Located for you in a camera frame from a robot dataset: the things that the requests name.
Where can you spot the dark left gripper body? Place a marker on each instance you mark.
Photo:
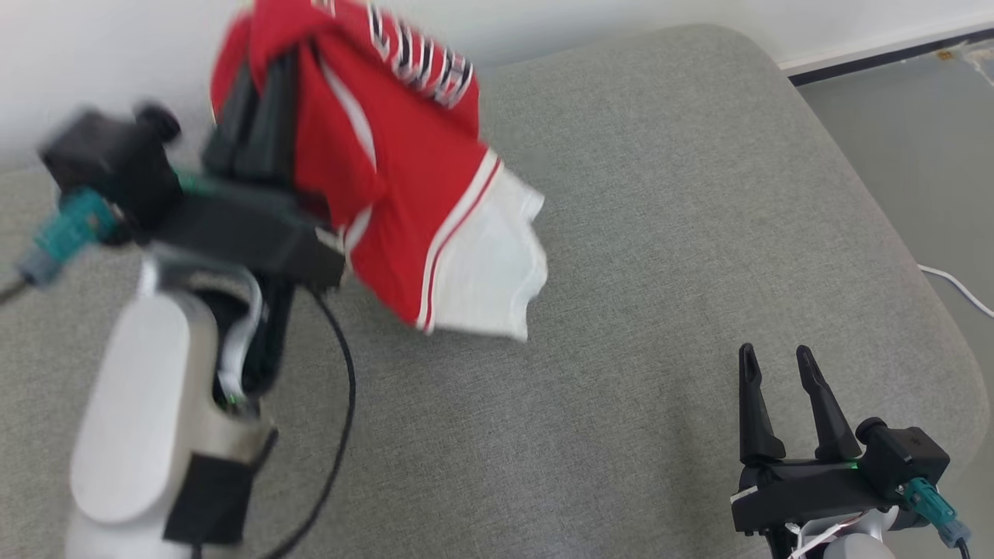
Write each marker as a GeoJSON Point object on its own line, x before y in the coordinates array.
{"type": "Point", "coordinates": [241, 229]}

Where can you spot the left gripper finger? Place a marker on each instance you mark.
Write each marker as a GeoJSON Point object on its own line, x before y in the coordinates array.
{"type": "Point", "coordinates": [231, 132]}
{"type": "Point", "coordinates": [273, 124]}

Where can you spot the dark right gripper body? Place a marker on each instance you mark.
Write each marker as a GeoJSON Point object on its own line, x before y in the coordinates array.
{"type": "Point", "coordinates": [808, 493]}

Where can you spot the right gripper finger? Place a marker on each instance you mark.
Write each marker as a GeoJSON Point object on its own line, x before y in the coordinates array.
{"type": "Point", "coordinates": [831, 427]}
{"type": "Point", "coordinates": [757, 419]}

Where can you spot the red shirt with white sleeves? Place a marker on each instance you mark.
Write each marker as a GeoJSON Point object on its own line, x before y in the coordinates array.
{"type": "Point", "coordinates": [404, 194]}

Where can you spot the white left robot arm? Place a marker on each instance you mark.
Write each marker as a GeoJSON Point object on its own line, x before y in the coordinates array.
{"type": "Point", "coordinates": [140, 404]}

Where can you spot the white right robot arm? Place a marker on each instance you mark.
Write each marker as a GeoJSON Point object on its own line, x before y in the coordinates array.
{"type": "Point", "coordinates": [854, 547]}

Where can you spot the grey fabric sofa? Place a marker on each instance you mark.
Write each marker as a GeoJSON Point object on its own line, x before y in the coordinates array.
{"type": "Point", "coordinates": [660, 233]}

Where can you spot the black floor edge strip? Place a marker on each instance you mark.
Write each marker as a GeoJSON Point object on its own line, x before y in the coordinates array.
{"type": "Point", "coordinates": [854, 65]}

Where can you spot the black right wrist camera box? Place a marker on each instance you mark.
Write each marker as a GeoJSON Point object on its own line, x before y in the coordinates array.
{"type": "Point", "coordinates": [905, 458]}

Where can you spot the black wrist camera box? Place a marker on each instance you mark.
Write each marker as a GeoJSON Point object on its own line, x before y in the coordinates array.
{"type": "Point", "coordinates": [905, 458]}
{"type": "Point", "coordinates": [116, 163]}

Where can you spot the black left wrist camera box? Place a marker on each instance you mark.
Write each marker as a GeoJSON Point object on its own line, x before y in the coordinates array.
{"type": "Point", "coordinates": [116, 163]}

